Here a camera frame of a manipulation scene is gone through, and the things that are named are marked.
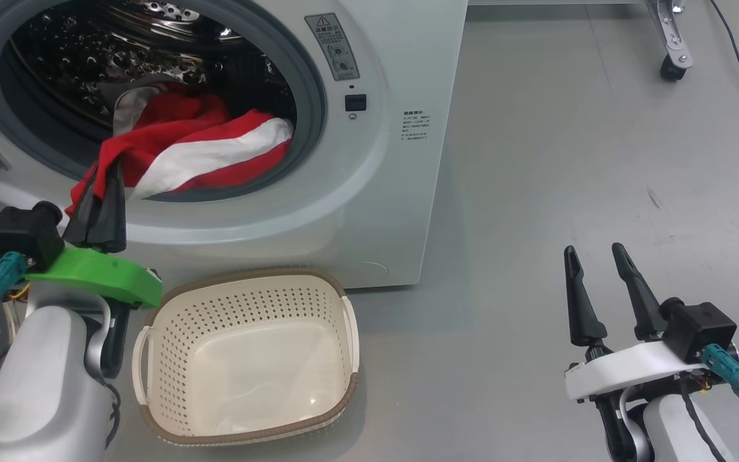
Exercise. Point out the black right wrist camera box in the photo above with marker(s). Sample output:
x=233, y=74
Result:
x=696, y=327

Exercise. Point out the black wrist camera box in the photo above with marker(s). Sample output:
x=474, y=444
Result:
x=23, y=234
x=696, y=327

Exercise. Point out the red and white garment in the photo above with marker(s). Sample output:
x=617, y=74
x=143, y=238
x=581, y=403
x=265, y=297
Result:
x=196, y=144

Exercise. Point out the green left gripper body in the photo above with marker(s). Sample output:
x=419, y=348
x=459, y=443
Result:
x=106, y=276

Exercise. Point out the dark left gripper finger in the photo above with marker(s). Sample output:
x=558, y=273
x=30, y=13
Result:
x=84, y=221
x=113, y=218

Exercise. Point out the cream perforated laundry basket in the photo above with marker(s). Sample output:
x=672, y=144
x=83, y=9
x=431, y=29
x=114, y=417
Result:
x=247, y=372

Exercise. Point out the grey warning label sticker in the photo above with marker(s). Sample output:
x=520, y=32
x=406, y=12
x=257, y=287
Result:
x=332, y=46

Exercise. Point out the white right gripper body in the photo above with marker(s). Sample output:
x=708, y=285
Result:
x=626, y=369

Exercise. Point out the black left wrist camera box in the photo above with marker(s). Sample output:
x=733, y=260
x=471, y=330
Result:
x=23, y=234

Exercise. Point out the white front-load washing machine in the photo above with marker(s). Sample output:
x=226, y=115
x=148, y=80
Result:
x=395, y=212

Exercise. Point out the white partition panel on castors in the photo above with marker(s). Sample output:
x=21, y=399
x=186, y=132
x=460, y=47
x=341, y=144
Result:
x=672, y=38

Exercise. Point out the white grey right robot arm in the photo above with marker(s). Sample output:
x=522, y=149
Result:
x=671, y=430

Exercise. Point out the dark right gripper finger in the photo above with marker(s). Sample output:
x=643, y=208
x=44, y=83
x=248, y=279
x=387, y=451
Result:
x=639, y=295
x=581, y=308

